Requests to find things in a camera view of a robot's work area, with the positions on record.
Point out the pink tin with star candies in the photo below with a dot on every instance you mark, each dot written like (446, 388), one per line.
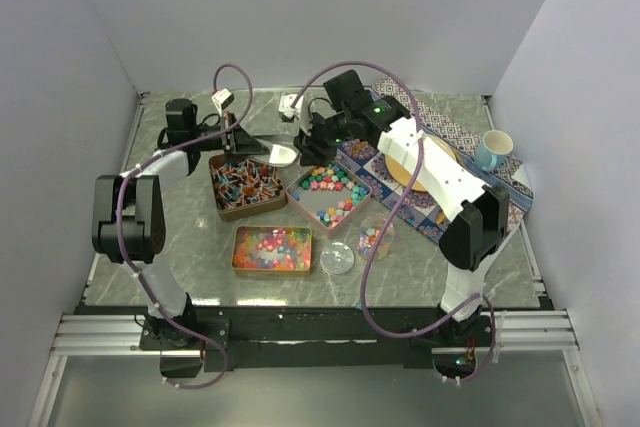
(328, 196)

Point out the clear jar lid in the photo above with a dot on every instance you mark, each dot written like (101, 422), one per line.
(337, 259)

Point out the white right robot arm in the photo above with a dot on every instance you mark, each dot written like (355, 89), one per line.
(477, 212)

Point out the light blue mug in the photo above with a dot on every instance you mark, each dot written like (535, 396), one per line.
(493, 149)

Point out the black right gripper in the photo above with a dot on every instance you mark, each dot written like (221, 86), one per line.
(311, 150)

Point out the gold tin with gummy stars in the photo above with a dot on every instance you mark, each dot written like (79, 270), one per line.
(272, 251)

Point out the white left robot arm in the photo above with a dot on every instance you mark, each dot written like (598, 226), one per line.
(128, 223)

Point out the patterned placemat cloth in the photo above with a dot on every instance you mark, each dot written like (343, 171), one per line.
(425, 168)

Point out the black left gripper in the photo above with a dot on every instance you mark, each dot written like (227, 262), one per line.
(242, 143)

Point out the clear plastic candy jar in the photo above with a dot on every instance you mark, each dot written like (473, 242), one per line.
(370, 232)

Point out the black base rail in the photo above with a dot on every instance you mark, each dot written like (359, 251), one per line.
(261, 337)

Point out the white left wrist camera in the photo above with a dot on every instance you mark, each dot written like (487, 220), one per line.
(221, 100)

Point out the metal candy scoop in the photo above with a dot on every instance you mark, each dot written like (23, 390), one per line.
(281, 150)

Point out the gold tin with lollipops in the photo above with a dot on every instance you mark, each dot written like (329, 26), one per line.
(243, 187)

